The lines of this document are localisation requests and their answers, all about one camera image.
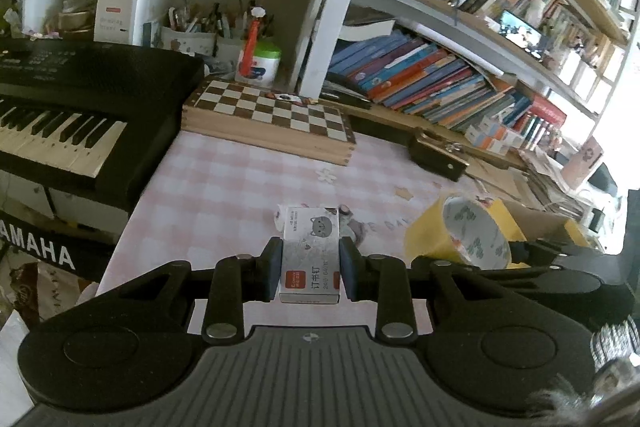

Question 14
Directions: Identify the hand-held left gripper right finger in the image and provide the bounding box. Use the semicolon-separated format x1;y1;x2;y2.
340;237;506;344

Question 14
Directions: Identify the brown paper bag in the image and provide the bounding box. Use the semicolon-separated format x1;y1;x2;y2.
0;257;96;333

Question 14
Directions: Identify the white jar green lid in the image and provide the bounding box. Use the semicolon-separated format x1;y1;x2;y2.
252;39;282;88

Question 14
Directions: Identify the wooden chessboard box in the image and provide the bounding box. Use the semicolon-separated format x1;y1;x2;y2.
181;78;357;166

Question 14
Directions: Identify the pink checkered tablecloth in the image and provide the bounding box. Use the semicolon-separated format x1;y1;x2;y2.
95;127;551;298

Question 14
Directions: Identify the white box red label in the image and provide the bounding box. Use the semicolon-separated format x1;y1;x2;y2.
94;0;142;45

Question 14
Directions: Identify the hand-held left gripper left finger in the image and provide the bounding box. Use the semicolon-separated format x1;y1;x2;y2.
120;237;284;346

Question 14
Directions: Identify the yellow tape roll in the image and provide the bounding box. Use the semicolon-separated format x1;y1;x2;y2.
404;193;527;270

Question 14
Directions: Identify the white bookshelf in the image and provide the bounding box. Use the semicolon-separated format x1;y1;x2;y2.
0;0;640;188

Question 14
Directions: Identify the red flower pen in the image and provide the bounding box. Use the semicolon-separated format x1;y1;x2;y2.
239;6;266;78

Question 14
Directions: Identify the stack of papers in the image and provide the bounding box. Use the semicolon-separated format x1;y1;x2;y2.
520;157;591;218

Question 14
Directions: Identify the row of slanted colourful books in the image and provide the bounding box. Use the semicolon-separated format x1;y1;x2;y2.
327;31;568;150

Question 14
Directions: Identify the pink printed cup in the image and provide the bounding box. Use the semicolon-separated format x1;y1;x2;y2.
562;137;605;188

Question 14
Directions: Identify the white pen holder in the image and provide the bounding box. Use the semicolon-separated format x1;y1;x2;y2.
159;0;218;58

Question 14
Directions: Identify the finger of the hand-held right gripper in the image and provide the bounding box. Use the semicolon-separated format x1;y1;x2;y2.
510;240;604;269

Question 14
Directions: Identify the yellow cardboard box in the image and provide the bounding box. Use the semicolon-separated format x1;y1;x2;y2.
492;199;593;253

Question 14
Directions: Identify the framed photo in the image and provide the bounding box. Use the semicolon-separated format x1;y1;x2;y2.
499;9;545;55

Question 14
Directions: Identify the black electronic keyboard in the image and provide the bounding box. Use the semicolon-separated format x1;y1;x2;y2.
0;38;207;278

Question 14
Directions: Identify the orange white small carton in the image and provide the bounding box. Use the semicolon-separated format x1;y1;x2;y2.
492;129;523;155
465;117;501;145

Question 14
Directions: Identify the grey staple box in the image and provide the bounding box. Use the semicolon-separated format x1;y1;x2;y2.
276;205;346;305

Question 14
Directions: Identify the dark wooden latch box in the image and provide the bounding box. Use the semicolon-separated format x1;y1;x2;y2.
409;128;472;182

